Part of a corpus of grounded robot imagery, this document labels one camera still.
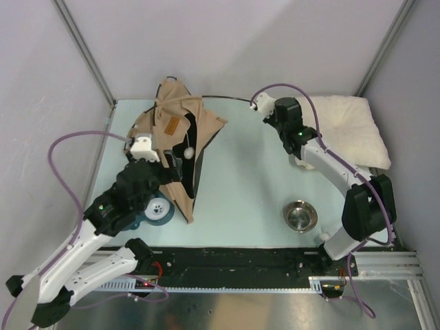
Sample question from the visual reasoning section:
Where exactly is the beige fabric pet tent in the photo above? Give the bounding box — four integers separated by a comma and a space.
135, 94, 228, 223

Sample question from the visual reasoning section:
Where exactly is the black tent pole front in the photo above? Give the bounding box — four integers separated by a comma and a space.
154, 76, 191, 108

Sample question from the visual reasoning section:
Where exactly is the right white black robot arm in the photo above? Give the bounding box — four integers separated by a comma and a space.
255, 93, 397, 276

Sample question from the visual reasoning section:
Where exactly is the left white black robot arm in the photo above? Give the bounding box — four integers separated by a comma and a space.
1, 150, 182, 329

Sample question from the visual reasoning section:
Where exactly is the steel pet bowl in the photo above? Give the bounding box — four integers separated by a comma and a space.
283, 200, 318, 233

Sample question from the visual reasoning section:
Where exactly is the white pompom toy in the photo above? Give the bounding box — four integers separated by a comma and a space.
184, 147, 195, 160

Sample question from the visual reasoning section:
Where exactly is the white paw print bowl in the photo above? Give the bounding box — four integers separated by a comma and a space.
144, 197, 171, 221

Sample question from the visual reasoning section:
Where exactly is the teal double bowl stand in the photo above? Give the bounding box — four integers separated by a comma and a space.
123, 193, 175, 231

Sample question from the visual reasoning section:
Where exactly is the cream fluffy cushion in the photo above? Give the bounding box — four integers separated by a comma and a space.
296, 96, 391, 170

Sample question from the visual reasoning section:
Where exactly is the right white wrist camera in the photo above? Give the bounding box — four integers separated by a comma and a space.
250, 92, 276, 118

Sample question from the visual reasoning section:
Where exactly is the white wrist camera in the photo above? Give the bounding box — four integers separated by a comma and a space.
250, 92, 276, 118
126, 133, 160, 162

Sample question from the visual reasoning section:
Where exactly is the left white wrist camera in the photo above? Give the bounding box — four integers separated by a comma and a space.
126, 133, 160, 162

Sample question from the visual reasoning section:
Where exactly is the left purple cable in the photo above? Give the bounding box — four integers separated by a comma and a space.
0, 130, 133, 327

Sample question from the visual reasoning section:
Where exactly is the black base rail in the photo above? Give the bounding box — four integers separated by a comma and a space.
133, 247, 358, 288

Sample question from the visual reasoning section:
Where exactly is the white slotted cable duct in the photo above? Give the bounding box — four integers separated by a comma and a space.
95, 276, 322, 294

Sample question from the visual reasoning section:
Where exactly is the right aluminium frame post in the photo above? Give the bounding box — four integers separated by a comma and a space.
354, 0, 419, 97

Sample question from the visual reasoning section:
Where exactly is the aluminium frame post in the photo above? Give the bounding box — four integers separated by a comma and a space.
52, 0, 116, 109
354, 0, 419, 97

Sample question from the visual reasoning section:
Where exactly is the left aluminium frame post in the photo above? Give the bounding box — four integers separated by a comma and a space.
52, 0, 116, 109

